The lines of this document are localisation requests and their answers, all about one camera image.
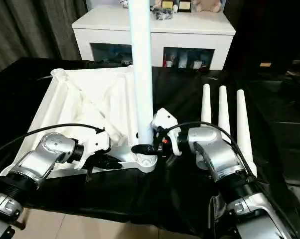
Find grey curtain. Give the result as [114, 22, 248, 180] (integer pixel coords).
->
[0, 0, 89, 78]

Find black tangled bundle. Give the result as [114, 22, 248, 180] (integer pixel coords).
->
[151, 6, 175, 21]

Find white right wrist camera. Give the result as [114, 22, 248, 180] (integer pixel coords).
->
[151, 108, 183, 157]

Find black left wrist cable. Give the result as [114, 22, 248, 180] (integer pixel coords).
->
[0, 123, 105, 160]

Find row of picture frames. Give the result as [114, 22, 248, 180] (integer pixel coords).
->
[154, 0, 193, 13]

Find black mat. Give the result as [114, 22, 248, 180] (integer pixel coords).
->
[0, 57, 300, 237]

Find white plastic table top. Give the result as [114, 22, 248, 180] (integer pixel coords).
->
[0, 65, 158, 180]

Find brown teddy bear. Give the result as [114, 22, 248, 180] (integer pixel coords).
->
[193, 0, 222, 12]

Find white low cabinet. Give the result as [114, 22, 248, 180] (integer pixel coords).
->
[71, 5, 236, 68]

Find white plastic table leg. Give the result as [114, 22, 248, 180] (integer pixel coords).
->
[236, 90, 259, 179]
[201, 84, 213, 125]
[128, 0, 158, 174]
[219, 86, 232, 144]

